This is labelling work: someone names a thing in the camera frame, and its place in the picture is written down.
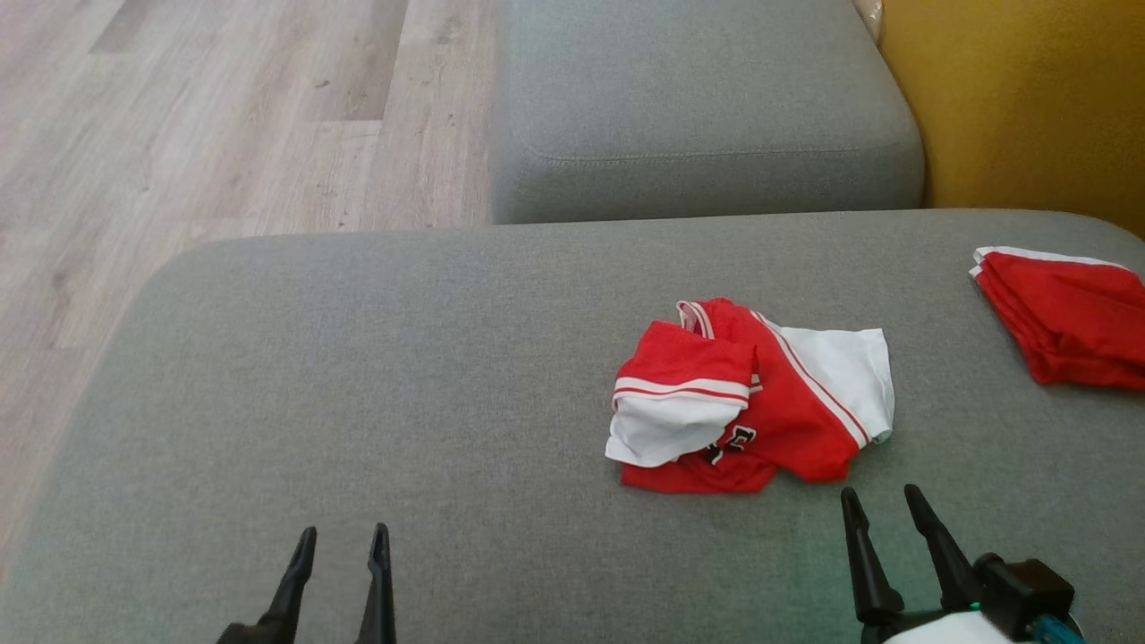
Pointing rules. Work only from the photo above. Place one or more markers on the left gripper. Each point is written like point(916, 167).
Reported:
point(246, 635)

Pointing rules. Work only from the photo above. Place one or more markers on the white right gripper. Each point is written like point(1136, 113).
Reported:
point(939, 631)

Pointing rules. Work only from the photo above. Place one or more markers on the red white numbered jersey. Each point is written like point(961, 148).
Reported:
point(805, 402)

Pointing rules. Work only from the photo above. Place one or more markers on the red white shorts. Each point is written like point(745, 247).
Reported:
point(1073, 322)

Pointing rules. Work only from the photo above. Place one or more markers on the large grey sofa chaise seat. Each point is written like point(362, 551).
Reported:
point(402, 402)

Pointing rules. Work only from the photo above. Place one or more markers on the large yellow sofa backrest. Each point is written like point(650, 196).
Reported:
point(1029, 98)

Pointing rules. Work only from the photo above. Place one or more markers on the wide grey sofa seat cushion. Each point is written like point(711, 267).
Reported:
point(698, 89)

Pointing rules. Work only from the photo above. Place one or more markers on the tan crumpled wrapper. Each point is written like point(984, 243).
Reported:
point(869, 16)

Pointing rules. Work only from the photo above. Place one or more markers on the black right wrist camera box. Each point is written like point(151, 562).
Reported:
point(1029, 590)

